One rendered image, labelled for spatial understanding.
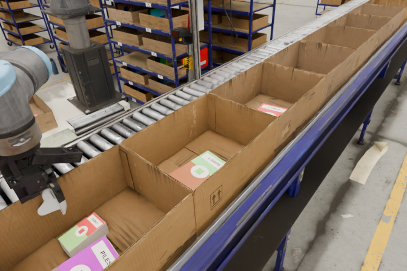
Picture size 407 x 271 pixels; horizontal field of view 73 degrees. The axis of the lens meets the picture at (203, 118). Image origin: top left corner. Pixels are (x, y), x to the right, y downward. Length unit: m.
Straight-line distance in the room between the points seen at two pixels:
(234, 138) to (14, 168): 0.69
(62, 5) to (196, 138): 0.91
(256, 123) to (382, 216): 1.41
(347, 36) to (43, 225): 1.82
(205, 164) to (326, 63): 1.00
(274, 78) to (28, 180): 1.02
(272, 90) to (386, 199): 1.27
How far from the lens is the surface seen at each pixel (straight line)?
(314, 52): 1.64
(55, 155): 0.71
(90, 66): 1.61
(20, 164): 0.71
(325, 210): 2.08
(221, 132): 1.07
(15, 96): 0.62
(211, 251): 0.72
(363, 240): 2.01
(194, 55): 1.81
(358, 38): 1.98
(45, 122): 1.57
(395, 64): 2.77
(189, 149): 1.01
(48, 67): 0.74
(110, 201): 0.89
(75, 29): 1.60
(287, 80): 1.29
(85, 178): 0.81
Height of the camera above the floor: 1.52
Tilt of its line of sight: 33 degrees down
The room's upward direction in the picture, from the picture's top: 3 degrees counter-clockwise
